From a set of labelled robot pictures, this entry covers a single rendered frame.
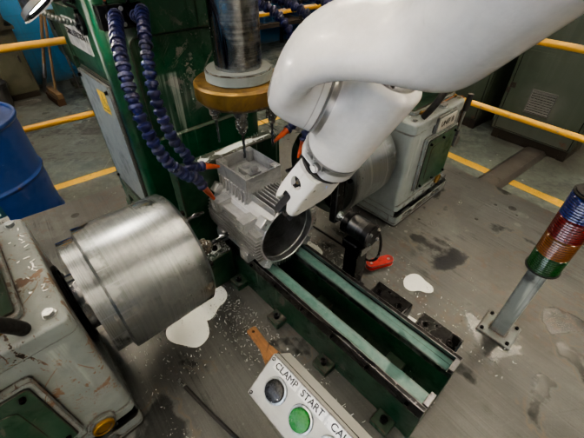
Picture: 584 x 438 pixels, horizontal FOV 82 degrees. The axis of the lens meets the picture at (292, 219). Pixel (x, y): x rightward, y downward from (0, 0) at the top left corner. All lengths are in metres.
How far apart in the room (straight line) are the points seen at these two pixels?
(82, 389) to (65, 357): 0.09
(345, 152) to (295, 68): 0.13
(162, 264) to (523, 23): 0.56
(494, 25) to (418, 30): 0.05
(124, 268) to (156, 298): 0.07
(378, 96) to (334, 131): 0.07
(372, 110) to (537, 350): 0.79
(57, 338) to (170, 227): 0.23
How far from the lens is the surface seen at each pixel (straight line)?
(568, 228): 0.77
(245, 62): 0.67
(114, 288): 0.61
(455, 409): 0.87
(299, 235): 0.86
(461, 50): 0.27
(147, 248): 0.62
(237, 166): 0.85
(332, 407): 0.52
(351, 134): 0.40
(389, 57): 0.30
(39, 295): 0.61
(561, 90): 3.71
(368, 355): 0.73
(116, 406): 0.77
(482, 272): 1.14
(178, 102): 0.89
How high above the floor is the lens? 1.55
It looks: 40 degrees down
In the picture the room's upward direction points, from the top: straight up
